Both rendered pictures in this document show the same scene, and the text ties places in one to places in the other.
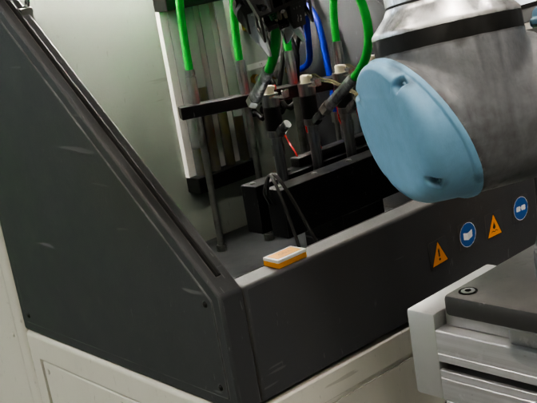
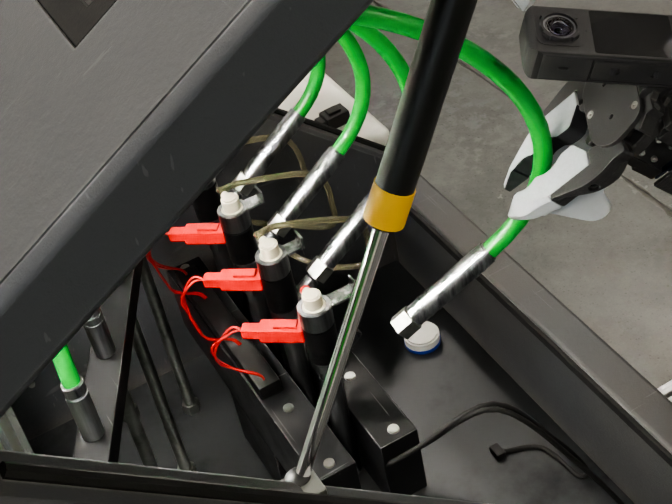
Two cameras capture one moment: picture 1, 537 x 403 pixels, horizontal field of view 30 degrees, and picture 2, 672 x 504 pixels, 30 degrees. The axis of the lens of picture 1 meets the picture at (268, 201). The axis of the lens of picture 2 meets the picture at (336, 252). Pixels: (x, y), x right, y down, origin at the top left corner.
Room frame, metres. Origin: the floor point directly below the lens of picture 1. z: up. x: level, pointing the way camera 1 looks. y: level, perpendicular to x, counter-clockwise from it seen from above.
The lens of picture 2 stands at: (1.31, 0.68, 1.81)
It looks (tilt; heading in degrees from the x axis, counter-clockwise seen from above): 40 degrees down; 288
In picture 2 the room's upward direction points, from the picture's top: 12 degrees counter-clockwise
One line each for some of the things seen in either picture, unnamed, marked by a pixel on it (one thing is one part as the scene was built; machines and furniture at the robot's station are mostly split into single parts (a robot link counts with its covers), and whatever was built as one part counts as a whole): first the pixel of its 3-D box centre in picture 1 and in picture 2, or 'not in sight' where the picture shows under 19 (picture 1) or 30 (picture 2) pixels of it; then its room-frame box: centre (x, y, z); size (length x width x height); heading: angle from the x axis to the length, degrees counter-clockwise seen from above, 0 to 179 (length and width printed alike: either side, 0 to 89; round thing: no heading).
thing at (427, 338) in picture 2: not in sight; (421, 337); (1.55, -0.27, 0.84); 0.04 x 0.04 x 0.01
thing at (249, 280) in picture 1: (403, 263); (565, 383); (1.39, -0.18, 0.87); 0.62 x 0.04 x 0.16; 129
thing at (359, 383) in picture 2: (341, 201); (294, 394); (1.65, -0.12, 0.91); 0.34 x 0.10 x 0.15; 129
